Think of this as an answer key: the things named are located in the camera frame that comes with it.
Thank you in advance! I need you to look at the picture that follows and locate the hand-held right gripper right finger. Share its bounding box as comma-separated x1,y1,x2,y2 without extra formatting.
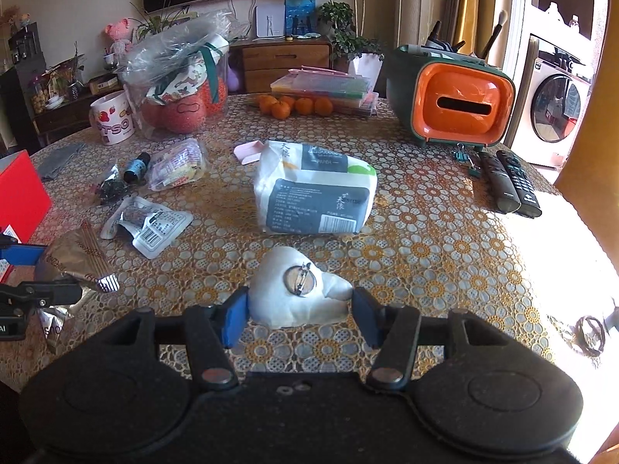
352,287,487,393

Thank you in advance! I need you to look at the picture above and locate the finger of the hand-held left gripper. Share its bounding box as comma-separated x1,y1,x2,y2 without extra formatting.
0,278,84,307
0,244,45,268

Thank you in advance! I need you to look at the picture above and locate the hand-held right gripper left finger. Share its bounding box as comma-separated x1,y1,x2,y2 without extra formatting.
123,286,250,392

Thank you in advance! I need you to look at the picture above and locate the white plush pin badge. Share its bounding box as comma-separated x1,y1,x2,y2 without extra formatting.
249,246,354,328

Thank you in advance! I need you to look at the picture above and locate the striped gold foil packet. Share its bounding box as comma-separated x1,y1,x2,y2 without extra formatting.
36,220,121,300

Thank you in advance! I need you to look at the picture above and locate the red cardboard box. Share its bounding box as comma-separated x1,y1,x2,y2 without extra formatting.
0,150,53,283

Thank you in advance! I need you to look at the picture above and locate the white tissue pack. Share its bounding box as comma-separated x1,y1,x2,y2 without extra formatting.
254,139,379,235

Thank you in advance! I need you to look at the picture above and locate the small dark bottle blue label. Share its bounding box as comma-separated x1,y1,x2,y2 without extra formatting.
123,152,152,184

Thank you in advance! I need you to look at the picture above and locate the pink block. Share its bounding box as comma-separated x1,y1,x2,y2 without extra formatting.
234,140,266,162

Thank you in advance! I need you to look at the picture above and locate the floral lace desktop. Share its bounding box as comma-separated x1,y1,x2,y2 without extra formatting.
0,92,566,392

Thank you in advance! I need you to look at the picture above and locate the grey cloth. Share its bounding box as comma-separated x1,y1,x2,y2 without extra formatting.
36,142,85,182

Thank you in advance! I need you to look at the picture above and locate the white torn wrapper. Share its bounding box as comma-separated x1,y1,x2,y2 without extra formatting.
101,196,165,240

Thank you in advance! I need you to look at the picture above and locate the black foil packet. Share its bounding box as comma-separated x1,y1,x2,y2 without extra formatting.
92,164,127,206

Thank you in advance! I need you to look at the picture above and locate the white wrapper with barcode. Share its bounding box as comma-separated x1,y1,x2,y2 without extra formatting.
130,208,194,259

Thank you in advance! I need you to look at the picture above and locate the clear snack jar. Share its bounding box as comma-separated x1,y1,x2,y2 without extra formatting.
30,77,49,114

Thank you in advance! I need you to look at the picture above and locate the clear snack bag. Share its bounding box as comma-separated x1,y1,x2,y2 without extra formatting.
145,138,210,191

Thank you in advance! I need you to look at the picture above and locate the white strawberry mug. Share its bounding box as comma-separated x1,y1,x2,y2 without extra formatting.
88,89,139,147

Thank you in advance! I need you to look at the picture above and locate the black cabinet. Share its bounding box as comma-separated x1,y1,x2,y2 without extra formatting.
0,22,49,155

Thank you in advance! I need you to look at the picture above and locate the small potted plant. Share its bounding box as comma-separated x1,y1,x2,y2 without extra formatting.
48,43,88,100

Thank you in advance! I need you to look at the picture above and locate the small cardboard box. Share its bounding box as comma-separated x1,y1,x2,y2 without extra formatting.
88,73,121,95

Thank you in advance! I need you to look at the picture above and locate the black remote control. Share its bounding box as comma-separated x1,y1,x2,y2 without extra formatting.
496,149,543,218
478,151,522,214

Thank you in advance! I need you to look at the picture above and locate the green binder clip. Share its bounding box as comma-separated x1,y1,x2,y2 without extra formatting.
453,144,482,179

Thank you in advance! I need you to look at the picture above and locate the plastic bag with red plush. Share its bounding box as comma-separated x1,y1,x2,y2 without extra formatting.
118,10,243,141

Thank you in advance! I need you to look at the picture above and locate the green orange tissue box organizer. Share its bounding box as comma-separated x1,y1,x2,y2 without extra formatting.
385,44,516,148

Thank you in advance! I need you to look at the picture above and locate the stack of coloured plastic cases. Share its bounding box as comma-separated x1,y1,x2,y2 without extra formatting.
270,68,379,118

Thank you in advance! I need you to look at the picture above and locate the purple kettlebell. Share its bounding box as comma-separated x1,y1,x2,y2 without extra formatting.
227,55,243,94

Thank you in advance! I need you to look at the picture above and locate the pink teddy bear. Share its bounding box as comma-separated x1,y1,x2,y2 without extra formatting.
104,17,136,56

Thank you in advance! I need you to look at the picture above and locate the white planter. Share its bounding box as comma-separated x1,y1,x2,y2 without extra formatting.
347,52,385,92

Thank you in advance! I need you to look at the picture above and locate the spider plant in pot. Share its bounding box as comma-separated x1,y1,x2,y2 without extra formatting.
130,0,194,39

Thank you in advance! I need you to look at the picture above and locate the white washing machine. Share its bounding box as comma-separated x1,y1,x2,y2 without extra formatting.
510,34,595,167

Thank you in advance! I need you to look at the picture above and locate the black brush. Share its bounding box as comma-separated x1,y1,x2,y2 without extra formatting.
426,20,467,54

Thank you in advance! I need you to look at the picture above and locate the white board picture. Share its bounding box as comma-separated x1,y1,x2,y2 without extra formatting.
255,4,287,38

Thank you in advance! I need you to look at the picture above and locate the tall green houseplant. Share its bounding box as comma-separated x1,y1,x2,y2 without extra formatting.
292,0,388,73

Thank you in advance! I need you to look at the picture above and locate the blue picture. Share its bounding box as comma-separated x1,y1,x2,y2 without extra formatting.
284,0,317,38

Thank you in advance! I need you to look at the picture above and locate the makeup brush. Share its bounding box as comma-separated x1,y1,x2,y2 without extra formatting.
479,10,508,59

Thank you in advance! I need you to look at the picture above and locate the yellow curtain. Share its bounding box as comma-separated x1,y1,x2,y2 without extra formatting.
442,0,482,51

